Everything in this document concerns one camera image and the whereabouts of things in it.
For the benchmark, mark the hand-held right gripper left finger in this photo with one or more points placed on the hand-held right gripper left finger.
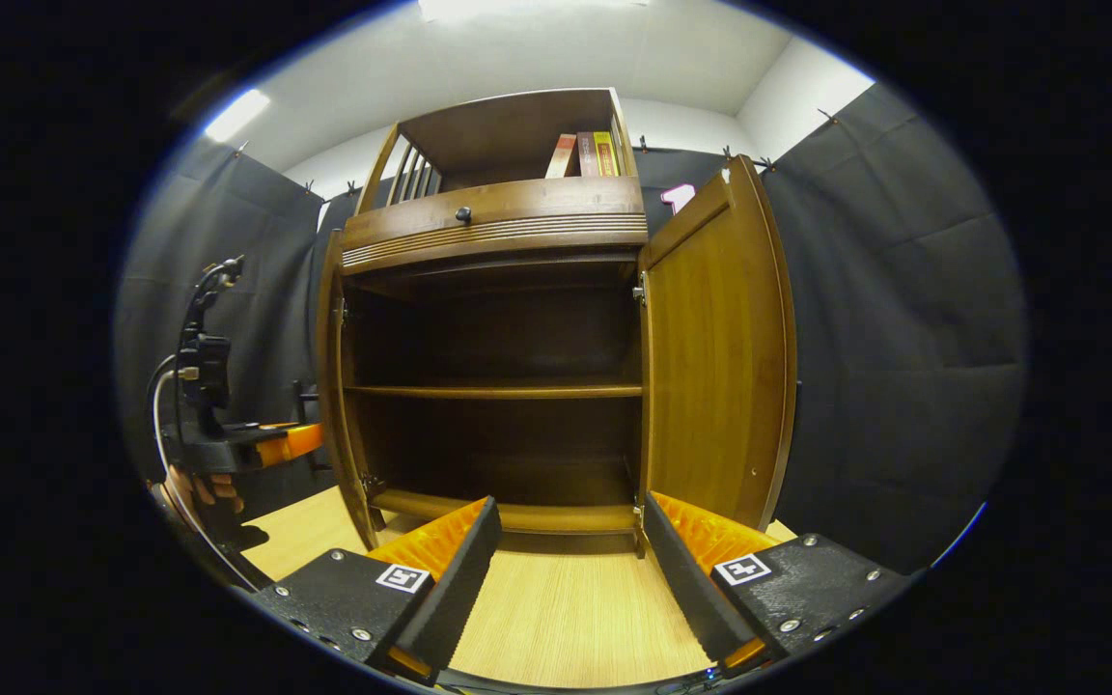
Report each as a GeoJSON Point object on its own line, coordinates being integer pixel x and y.
{"type": "Point", "coordinates": [450, 589]}

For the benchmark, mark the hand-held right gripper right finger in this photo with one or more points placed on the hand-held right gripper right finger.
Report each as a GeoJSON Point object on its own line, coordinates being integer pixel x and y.
{"type": "Point", "coordinates": [691, 589]}

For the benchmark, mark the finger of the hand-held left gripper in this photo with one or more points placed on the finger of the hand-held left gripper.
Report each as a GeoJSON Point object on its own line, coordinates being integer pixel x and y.
{"type": "Point", "coordinates": [291, 444]}

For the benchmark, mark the wooden cabinet door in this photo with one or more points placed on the wooden cabinet door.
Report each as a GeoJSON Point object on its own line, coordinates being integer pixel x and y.
{"type": "Point", "coordinates": [332, 405]}
{"type": "Point", "coordinates": [710, 367]}

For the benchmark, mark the wooden double-door shoe cabinet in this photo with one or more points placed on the wooden double-door shoe cabinet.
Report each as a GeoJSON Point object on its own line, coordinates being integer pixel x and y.
{"type": "Point", "coordinates": [498, 236]}

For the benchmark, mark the wooden inner shelf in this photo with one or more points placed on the wooden inner shelf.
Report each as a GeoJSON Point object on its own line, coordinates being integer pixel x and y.
{"type": "Point", "coordinates": [498, 392]}

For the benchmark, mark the black drawer knob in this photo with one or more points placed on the black drawer knob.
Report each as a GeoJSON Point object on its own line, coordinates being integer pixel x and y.
{"type": "Point", "coordinates": [462, 214]}

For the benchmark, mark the black backdrop cloth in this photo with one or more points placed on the black backdrop cloth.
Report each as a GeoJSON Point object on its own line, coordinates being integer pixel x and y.
{"type": "Point", "coordinates": [903, 338]}

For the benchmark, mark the beige book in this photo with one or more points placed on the beige book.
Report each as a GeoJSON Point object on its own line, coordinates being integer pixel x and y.
{"type": "Point", "coordinates": [561, 157]}

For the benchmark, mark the brown book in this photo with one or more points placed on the brown book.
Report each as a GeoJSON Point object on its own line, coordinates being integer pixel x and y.
{"type": "Point", "coordinates": [587, 156]}

